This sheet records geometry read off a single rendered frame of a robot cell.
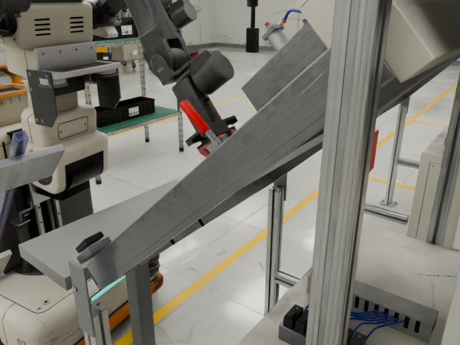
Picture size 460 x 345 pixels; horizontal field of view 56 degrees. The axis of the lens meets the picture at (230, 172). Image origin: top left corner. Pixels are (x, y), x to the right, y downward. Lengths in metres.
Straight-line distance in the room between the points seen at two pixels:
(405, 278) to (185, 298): 1.12
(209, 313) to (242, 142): 1.42
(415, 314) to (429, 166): 1.16
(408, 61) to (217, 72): 0.42
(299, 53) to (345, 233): 0.22
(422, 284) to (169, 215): 0.65
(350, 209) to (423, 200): 1.63
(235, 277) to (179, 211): 1.45
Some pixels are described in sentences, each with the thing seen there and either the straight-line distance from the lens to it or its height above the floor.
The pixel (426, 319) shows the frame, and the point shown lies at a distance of 0.95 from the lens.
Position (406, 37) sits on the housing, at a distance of 0.47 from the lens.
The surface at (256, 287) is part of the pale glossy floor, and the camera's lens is 2.04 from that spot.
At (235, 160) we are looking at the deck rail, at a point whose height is 1.04.
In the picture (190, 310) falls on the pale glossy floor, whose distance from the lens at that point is 1.93.
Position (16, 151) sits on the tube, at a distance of 0.57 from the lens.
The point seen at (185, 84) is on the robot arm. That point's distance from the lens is 0.85.
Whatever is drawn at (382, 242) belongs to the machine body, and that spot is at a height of 0.62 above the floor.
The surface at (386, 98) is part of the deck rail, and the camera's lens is 1.18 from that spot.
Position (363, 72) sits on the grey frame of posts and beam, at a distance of 0.42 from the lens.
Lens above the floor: 1.24
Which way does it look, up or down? 22 degrees down
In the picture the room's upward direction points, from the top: straight up
